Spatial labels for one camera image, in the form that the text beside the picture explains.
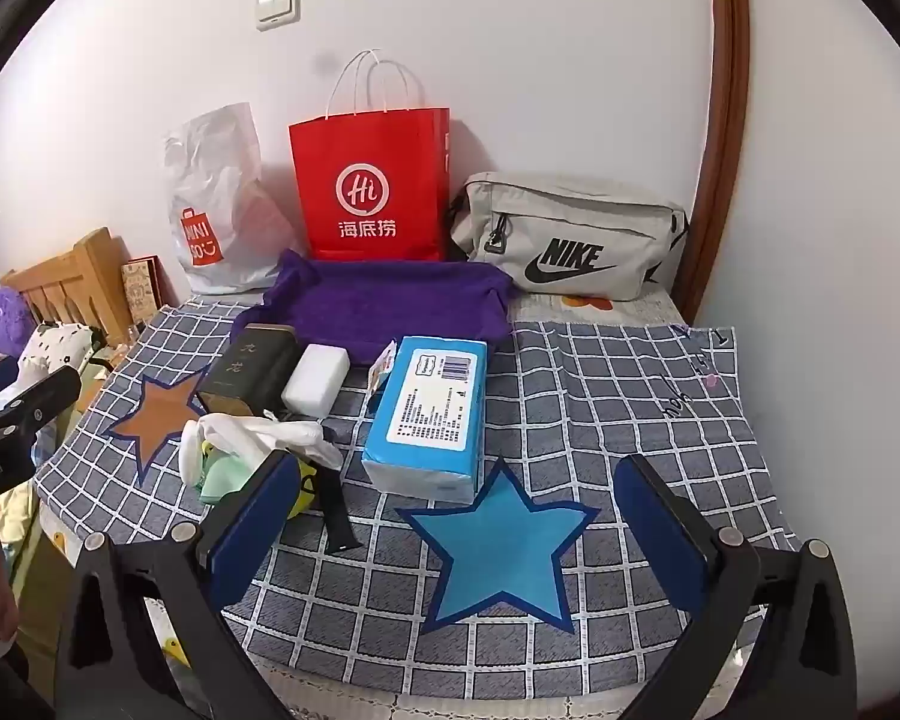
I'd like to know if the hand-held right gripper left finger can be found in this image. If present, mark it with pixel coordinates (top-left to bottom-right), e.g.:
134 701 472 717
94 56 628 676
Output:
52 450 305 720

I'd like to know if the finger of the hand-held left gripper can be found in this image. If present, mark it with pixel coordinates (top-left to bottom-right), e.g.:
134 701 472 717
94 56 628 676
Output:
0 366 82 440

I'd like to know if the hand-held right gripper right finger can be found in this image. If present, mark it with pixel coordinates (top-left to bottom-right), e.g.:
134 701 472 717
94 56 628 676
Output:
613 454 860 720

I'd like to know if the green tissue packet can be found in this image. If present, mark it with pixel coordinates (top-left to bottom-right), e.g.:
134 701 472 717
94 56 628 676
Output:
199 450 260 507

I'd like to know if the yellow green soft pouch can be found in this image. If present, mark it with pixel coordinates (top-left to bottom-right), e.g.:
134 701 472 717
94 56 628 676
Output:
289 454 323 522

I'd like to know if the translucent white plastic bag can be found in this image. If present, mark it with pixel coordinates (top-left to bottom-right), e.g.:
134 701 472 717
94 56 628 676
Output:
210 411 344 470

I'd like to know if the small red white wrapper packet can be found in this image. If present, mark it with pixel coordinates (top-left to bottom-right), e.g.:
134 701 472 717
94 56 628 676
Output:
367 341 400 395

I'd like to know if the purple towel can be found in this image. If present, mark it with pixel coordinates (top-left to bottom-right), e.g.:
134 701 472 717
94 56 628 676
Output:
231 249 517 367

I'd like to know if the white dotted pillow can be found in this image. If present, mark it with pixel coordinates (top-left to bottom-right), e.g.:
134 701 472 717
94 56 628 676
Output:
16 319 98 391

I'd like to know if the purple plush toy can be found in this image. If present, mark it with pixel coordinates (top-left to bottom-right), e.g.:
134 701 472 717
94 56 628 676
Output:
0 286 37 357

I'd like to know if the wooden headboard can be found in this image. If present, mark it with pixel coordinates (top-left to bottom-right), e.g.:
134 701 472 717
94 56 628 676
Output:
0 227 137 350

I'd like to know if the dark tin box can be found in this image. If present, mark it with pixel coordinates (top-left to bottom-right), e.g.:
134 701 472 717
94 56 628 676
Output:
195 322 301 421

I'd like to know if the patterned box red edge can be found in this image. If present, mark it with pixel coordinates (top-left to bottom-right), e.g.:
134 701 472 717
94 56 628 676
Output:
120 255 162 331

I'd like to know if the white sponge block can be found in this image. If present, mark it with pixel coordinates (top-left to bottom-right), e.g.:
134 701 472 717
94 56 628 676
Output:
280 343 352 415

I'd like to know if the grey checked star blanket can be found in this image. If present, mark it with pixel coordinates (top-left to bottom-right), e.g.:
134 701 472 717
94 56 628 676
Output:
34 298 802 698

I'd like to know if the blue tissue pack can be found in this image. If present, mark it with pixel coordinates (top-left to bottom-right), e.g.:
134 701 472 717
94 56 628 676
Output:
361 336 490 505

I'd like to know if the white shopping bag red print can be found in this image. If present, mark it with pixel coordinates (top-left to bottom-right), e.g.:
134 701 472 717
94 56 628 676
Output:
163 101 293 295

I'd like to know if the grey waist bag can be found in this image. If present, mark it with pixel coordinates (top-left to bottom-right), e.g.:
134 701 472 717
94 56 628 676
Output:
447 171 691 302

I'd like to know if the red paper bag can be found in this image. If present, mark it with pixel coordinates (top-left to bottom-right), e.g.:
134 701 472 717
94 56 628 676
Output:
289 50 451 263

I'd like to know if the black watch strap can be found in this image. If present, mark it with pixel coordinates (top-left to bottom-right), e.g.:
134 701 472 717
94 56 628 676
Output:
316 457 362 557

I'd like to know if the wooden door frame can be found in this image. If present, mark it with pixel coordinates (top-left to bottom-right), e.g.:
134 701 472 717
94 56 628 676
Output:
679 0 751 323

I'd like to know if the white light switch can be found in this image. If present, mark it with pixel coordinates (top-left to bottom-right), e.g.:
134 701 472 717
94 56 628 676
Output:
255 0 301 32

